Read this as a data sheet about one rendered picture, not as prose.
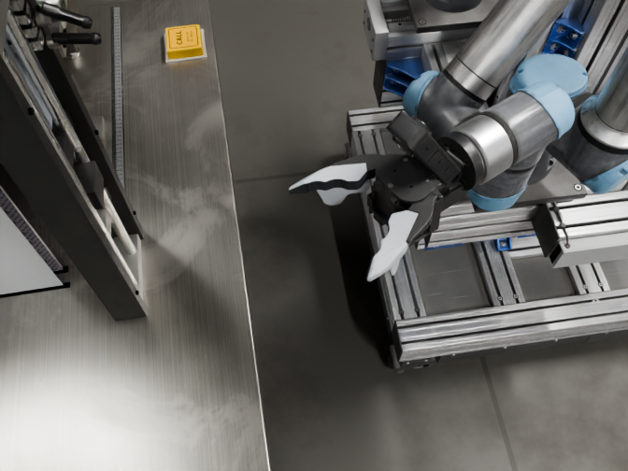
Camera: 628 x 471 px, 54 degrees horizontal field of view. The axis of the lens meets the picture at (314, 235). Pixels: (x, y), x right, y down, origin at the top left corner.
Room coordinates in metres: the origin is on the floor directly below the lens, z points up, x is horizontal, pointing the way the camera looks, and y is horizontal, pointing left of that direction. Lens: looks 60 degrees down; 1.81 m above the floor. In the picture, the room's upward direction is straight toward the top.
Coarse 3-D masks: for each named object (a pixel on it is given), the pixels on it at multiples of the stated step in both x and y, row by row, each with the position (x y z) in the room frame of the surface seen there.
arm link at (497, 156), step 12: (480, 120) 0.48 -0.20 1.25; (492, 120) 0.48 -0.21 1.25; (456, 132) 0.47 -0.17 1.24; (468, 132) 0.46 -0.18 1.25; (480, 132) 0.46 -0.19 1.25; (492, 132) 0.46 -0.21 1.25; (504, 132) 0.46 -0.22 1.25; (480, 144) 0.44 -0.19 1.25; (492, 144) 0.45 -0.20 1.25; (504, 144) 0.45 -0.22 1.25; (480, 156) 0.44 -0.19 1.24; (492, 156) 0.43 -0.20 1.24; (504, 156) 0.44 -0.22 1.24; (492, 168) 0.43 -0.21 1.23; (504, 168) 0.44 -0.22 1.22
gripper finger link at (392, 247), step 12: (396, 216) 0.35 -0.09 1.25; (408, 216) 0.35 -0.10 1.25; (396, 228) 0.33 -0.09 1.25; (408, 228) 0.33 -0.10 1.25; (384, 240) 0.32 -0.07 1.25; (396, 240) 0.32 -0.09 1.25; (384, 252) 0.30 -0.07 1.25; (396, 252) 0.31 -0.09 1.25; (372, 264) 0.29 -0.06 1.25; (384, 264) 0.29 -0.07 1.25; (396, 264) 0.31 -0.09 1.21; (372, 276) 0.28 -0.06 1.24
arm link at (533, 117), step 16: (512, 96) 0.52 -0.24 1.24; (528, 96) 0.52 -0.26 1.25; (544, 96) 0.51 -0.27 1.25; (560, 96) 0.52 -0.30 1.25; (496, 112) 0.49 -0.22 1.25; (512, 112) 0.49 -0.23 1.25; (528, 112) 0.49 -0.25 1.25; (544, 112) 0.49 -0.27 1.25; (560, 112) 0.50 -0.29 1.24; (512, 128) 0.47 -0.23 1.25; (528, 128) 0.47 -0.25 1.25; (544, 128) 0.48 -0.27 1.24; (560, 128) 0.49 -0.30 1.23; (512, 144) 0.45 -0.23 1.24; (528, 144) 0.46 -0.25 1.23; (544, 144) 0.47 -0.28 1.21; (528, 160) 0.47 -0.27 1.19
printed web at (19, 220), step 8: (0, 192) 0.46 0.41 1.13; (0, 200) 0.46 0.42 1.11; (8, 200) 0.46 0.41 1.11; (8, 208) 0.46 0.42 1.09; (16, 208) 0.46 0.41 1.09; (8, 216) 0.46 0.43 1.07; (16, 216) 0.46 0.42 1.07; (16, 224) 0.46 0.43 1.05; (24, 224) 0.46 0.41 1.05; (24, 232) 0.46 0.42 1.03; (32, 232) 0.46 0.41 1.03; (32, 240) 0.46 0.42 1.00; (40, 240) 0.46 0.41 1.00; (40, 248) 0.46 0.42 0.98; (48, 248) 0.46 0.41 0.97; (40, 256) 0.46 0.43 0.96; (48, 256) 0.46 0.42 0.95; (48, 264) 0.46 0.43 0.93; (56, 264) 0.46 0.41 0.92
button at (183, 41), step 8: (168, 32) 0.99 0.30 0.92; (176, 32) 0.99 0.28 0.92; (184, 32) 0.99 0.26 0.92; (192, 32) 0.99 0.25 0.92; (200, 32) 1.00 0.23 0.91; (168, 40) 0.97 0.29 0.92; (176, 40) 0.97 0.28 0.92; (184, 40) 0.97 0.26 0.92; (192, 40) 0.97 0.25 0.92; (200, 40) 0.97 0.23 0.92; (168, 48) 0.95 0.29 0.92; (176, 48) 0.95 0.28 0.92; (184, 48) 0.95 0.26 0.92; (192, 48) 0.95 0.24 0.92; (200, 48) 0.95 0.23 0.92; (168, 56) 0.94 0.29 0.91; (176, 56) 0.94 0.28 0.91; (184, 56) 0.94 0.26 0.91; (192, 56) 0.95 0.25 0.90
